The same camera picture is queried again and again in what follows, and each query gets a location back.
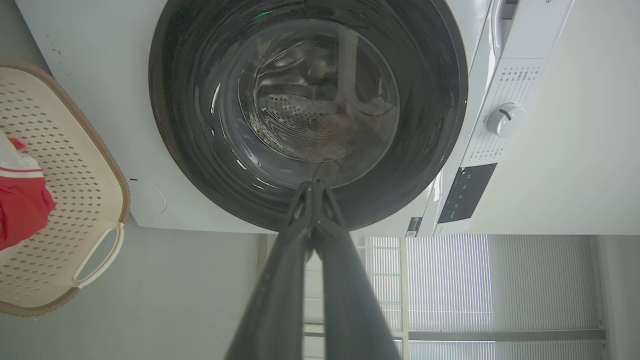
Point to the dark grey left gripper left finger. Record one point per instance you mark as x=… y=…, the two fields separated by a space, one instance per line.
x=280 y=280

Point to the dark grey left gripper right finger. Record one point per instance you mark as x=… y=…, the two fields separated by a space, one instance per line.
x=350 y=290

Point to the grey round washer door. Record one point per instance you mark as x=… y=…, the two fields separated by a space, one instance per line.
x=190 y=150

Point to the white washing machine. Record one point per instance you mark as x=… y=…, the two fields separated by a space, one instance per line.
x=100 y=75

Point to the small dark sticker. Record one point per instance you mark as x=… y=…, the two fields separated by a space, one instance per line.
x=414 y=227

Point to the white window blinds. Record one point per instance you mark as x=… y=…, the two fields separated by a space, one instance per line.
x=450 y=285

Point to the black display panel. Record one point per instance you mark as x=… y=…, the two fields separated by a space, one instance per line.
x=467 y=192

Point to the round white filter cover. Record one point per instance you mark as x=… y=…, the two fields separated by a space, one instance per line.
x=150 y=197

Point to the steel perforated drum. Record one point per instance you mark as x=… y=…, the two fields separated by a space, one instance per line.
x=295 y=115

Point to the white control knob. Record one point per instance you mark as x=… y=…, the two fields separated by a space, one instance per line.
x=504 y=120

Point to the beige perforated laundry basket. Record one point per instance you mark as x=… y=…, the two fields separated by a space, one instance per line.
x=75 y=175

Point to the red and white garment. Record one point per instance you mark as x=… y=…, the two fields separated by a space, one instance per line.
x=25 y=205

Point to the white detergent drawer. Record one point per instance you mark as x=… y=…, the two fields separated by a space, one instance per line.
x=500 y=30

